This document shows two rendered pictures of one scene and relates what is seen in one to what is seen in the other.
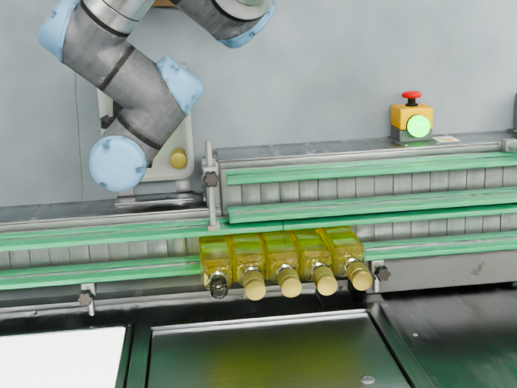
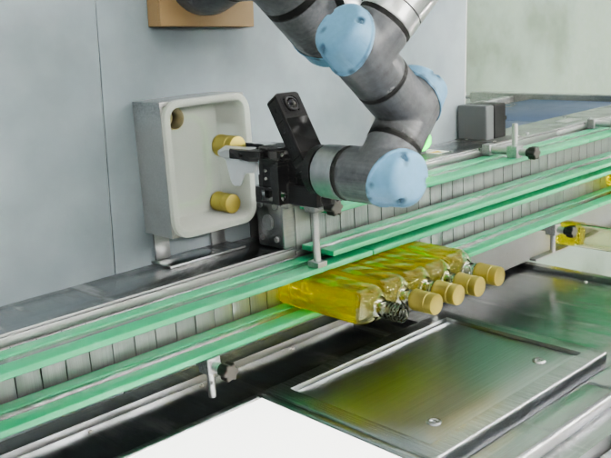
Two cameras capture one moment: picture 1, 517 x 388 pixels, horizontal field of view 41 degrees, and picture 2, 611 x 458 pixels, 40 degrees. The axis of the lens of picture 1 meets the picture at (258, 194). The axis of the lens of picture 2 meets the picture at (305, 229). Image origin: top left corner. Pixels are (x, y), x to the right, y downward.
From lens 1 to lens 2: 0.94 m
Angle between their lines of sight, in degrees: 36
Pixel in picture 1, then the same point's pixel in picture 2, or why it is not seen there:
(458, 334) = (515, 321)
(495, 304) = (504, 294)
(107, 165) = (406, 179)
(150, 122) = (424, 131)
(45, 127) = (70, 184)
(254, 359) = (429, 379)
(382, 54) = not seen: hidden behind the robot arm
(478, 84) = not seen: hidden behind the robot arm
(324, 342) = (458, 350)
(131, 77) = (414, 85)
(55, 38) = (364, 45)
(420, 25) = not seen: hidden behind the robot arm
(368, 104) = (363, 125)
